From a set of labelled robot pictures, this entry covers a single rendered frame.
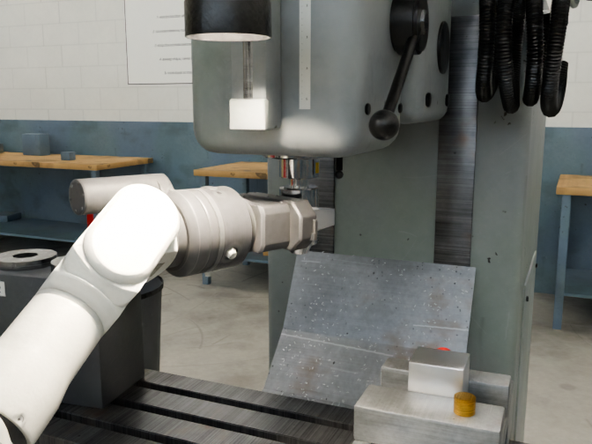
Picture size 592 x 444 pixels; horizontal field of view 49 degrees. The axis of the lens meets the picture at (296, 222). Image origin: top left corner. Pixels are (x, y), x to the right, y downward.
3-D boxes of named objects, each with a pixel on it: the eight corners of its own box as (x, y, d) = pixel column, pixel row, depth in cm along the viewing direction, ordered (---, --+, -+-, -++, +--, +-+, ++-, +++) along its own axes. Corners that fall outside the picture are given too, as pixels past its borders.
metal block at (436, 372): (461, 421, 71) (463, 370, 70) (406, 411, 73) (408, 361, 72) (467, 402, 76) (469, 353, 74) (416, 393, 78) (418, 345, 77)
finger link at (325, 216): (329, 229, 78) (292, 235, 74) (330, 203, 77) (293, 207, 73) (340, 231, 77) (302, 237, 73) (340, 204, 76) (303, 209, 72)
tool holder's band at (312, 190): (325, 193, 78) (325, 185, 78) (307, 198, 74) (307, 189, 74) (291, 190, 80) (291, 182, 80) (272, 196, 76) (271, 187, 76)
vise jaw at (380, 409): (498, 469, 64) (500, 432, 63) (352, 440, 70) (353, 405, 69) (503, 440, 69) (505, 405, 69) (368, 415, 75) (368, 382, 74)
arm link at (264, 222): (319, 184, 70) (232, 193, 62) (317, 271, 72) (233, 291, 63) (245, 175, 79) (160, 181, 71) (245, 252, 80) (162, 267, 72)
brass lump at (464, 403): (473, 418, 66) (474, 402, 66) (451, 415, 67) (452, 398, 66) (476, 410, 68) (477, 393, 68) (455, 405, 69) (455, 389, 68)
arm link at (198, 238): (233, 247, 63) (128, 266, 55) (184, 293, 70) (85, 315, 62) (191, 151, 66) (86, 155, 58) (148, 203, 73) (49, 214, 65)
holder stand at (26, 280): (102, 410, 91) (94, 272, 88) (-26, 390, 97) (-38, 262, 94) (145, 376, 103) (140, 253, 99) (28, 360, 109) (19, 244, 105)
